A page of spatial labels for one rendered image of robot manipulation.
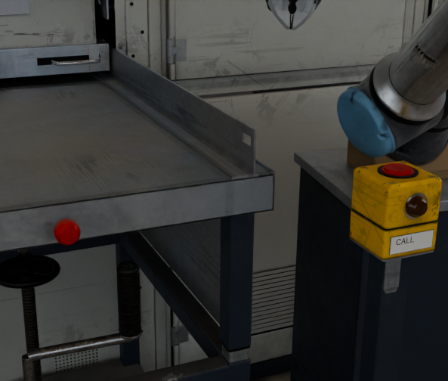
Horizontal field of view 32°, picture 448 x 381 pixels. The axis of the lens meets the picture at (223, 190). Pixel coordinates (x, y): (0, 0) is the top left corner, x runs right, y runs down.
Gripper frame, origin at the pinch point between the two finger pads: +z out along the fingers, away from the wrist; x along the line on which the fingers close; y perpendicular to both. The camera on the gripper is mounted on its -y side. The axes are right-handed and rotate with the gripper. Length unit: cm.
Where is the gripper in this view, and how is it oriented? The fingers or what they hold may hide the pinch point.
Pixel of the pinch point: (290, 25)
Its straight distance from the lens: 101.5
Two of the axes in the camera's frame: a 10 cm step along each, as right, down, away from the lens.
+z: -0.9, 8.4, -5.4
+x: 9.9, 1.1, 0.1
